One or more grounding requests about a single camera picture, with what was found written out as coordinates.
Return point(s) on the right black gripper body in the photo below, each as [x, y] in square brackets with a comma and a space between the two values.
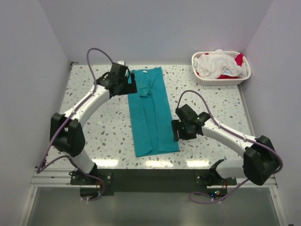
[186, 133]

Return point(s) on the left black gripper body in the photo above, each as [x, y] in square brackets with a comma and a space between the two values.
[126, 76]

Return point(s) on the teal t-shirt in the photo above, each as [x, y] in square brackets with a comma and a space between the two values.
[150, 115]

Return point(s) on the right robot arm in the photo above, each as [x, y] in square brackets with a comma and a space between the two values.
[258, 159]

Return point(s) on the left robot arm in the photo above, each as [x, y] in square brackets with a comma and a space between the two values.
[66, 130]

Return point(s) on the white laundry basket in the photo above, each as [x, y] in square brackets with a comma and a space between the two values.
[220, 68]

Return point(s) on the white t-shirt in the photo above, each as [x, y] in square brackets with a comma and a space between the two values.
[216, 64]

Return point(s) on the red t-shirt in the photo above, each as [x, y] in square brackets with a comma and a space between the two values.
[238, 60]

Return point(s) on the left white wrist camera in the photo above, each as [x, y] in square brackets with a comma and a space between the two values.
[121, 63]

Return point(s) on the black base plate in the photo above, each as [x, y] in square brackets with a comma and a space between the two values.
[111, 181]

